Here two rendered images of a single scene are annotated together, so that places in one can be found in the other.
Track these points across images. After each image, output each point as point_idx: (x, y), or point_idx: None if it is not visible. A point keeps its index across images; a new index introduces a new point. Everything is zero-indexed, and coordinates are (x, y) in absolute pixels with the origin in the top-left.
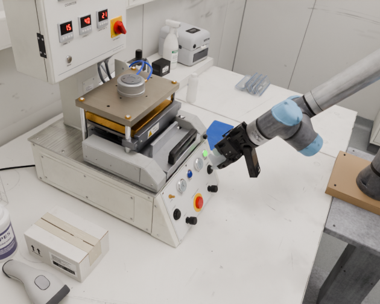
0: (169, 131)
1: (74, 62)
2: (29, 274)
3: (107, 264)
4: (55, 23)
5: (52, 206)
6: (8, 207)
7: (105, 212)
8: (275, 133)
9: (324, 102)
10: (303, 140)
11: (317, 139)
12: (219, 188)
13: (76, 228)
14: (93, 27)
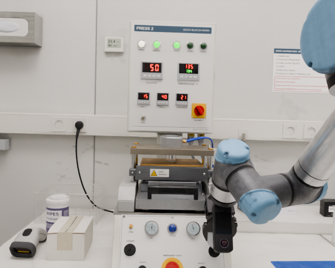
0: (179, 183)
1: (148, 122)
2: (31, 227)
3: (69, 263)
4: (135, 91)
5: (107, 234)
6: (93, 225)
7: None
8: (217, 177)
9: (305, 160)
10: (236, 187)
11: (257, 192)
12: None
13: (77, 225)
14: (172, 103)
